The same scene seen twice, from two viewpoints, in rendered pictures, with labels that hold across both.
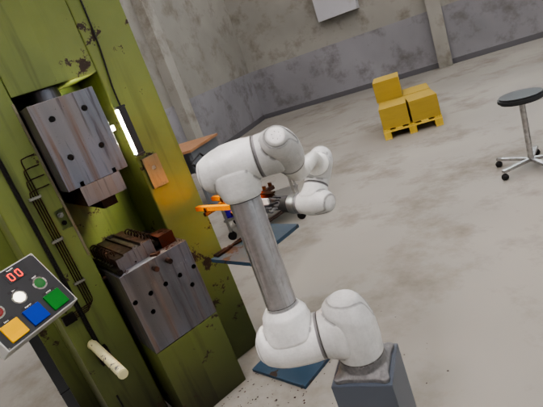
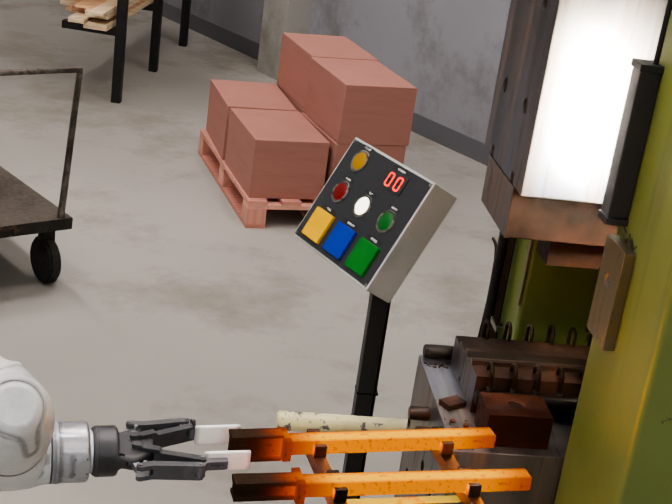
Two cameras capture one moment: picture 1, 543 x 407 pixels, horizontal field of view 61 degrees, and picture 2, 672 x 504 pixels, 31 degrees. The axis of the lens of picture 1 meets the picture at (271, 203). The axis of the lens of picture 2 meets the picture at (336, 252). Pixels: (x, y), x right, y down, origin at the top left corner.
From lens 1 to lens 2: 3.14 m
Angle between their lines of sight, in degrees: 106
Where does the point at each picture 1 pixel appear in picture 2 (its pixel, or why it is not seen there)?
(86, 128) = (530, 50)
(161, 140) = (657, 240)
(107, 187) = (497, 199)
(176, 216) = (584, 444)
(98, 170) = (506, 152)
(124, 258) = (458, 351)
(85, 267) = (510, 316)
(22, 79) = not seen: outside the picture
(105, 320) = not seen: hidden behind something
